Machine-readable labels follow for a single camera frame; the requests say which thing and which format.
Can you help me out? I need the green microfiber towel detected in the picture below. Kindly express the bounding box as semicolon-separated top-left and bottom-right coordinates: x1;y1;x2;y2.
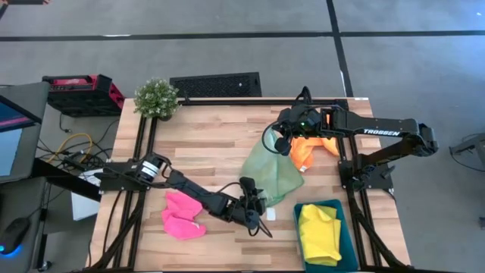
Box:
239;128;305;208

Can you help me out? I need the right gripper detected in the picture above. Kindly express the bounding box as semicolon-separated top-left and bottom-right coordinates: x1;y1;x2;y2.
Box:
271;105;323;138

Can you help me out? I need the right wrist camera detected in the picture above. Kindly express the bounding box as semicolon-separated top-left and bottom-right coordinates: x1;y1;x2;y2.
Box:
274;136;293;156

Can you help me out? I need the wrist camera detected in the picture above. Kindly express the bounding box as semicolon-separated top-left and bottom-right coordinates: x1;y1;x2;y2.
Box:
274;136;293;156
244;210;262;231

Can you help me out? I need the grey office desk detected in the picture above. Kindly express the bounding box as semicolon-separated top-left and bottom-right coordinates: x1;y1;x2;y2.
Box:
0;177;49;273

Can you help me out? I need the red black tool box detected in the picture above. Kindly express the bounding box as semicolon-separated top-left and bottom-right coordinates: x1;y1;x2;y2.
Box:
42;74;126;117

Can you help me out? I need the black computer mouse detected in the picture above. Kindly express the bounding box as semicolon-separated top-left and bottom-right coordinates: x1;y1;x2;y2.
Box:
0;216;32;256

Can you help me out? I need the computer monitor blue screen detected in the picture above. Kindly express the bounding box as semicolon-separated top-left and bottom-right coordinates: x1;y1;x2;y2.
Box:
0;81;51;184

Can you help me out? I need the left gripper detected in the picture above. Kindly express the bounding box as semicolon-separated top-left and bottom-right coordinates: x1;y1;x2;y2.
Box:
227;188;268;224

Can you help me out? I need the yellow microfiber towel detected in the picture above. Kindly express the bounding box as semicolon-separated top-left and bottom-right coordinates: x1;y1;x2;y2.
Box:
298;203;342;266

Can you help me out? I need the teal plastic bin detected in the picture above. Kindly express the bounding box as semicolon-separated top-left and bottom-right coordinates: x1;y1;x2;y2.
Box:
293;199;359;273

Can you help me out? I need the potted green plant black pot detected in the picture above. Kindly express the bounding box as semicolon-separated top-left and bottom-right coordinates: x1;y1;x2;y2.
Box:
133;77;180;121

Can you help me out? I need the orange microfiber towel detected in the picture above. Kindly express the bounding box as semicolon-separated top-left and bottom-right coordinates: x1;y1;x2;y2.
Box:
289;136;340;172

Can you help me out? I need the grey metal stand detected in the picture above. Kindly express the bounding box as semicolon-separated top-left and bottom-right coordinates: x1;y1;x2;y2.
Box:
449;132;485;172

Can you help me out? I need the pink microfiber towel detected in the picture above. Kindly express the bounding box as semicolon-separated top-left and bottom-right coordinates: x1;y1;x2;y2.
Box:
161;190;208;241

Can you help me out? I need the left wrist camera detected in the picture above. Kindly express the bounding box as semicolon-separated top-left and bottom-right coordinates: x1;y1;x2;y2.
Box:
244;210;262;231

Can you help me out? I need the white paper sheet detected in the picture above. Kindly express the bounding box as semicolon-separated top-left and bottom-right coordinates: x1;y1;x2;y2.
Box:
70;168;102;221

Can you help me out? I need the yellow cable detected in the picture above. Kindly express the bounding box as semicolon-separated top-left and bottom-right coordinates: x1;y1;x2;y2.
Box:
56;132;94;164

